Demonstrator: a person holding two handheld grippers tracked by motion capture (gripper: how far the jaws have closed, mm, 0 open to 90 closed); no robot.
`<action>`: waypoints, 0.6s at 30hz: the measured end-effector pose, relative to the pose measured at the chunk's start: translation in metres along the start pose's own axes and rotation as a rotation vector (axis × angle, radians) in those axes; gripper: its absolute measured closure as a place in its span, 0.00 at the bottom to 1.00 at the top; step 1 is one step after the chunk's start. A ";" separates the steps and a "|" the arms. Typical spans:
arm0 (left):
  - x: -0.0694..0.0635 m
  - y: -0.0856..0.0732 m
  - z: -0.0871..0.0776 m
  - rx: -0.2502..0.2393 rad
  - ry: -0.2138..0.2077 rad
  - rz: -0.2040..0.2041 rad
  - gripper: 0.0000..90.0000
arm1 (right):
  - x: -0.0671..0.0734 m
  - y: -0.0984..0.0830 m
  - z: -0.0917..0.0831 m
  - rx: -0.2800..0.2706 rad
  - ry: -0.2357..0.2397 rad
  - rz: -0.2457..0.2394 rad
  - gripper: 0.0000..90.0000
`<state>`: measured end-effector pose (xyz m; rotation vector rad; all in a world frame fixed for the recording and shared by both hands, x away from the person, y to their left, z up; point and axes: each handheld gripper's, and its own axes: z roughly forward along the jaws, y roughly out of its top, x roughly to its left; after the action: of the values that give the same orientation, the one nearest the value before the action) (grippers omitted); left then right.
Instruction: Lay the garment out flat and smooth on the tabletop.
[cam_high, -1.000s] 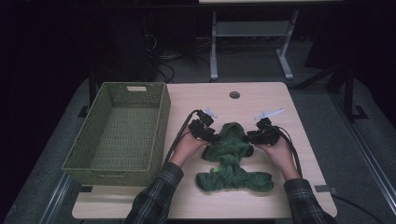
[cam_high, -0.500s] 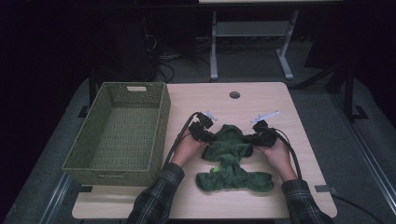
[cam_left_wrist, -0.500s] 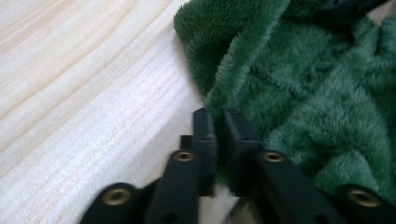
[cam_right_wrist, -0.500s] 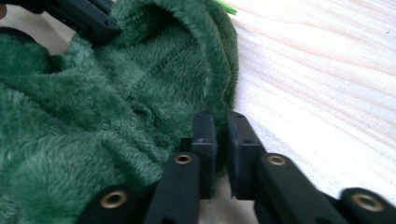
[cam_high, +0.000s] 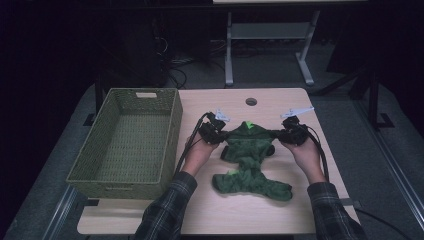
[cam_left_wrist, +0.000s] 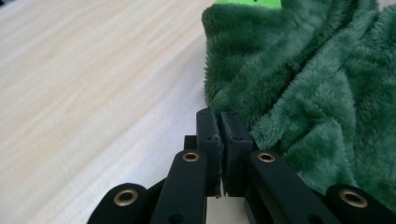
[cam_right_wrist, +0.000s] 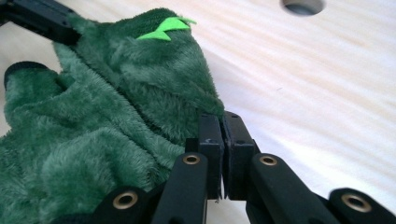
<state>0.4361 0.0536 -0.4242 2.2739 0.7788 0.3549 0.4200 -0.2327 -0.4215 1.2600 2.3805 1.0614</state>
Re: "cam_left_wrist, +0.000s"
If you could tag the green fluffy plush garment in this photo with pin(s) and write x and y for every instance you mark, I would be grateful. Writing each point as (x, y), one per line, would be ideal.
(299, 81)

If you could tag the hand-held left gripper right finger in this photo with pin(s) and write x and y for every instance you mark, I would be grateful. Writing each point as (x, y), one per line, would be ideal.
(236, 155)

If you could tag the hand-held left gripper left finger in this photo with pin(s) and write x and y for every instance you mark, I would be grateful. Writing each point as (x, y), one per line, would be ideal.
(208, 146)

